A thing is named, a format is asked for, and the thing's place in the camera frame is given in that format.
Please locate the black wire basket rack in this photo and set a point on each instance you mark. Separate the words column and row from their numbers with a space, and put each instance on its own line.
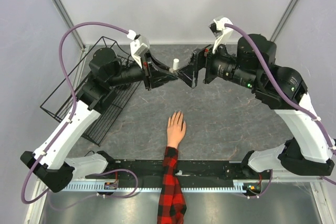
column 96, row 132

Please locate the red plaid sleeve forearm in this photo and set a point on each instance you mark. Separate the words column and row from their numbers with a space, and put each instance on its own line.
column 172, row 206

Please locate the nail polish bottle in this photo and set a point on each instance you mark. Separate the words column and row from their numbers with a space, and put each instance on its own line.
column 172, row 71

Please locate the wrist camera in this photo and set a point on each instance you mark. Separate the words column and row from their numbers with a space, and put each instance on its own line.
column 138, row 46
column 220, row 31

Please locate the mannequin hand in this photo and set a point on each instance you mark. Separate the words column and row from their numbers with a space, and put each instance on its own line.
column 176, row 129

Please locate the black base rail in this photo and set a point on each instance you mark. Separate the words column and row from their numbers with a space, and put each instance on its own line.
column 192, row 175

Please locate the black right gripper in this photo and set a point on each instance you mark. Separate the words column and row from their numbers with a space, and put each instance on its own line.
column 205, row 58

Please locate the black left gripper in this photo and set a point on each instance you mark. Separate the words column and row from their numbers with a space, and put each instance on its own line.
column 159, row 74

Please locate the aluminium corner post right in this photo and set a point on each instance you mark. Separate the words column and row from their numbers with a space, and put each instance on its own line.
column 284, row 19

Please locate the aluminium corner post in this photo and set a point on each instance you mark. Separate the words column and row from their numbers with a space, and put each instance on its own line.
column 284, row 19
column 61, row 9

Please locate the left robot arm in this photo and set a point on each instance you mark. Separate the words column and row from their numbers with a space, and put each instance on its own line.
column 49, row 162

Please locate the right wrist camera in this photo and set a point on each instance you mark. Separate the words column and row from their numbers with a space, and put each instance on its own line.
column 220, row 31

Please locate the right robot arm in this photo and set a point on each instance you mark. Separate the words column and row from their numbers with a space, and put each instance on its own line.
column 307, row 153

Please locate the white nail polish cap brush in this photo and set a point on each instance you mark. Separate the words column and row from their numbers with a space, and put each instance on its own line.
column 176, row 63

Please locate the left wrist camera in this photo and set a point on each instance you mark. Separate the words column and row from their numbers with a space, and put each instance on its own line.
column 138, row 46

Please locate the aluminium corner post left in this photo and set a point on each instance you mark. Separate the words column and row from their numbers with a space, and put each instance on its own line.
column 61, row 9

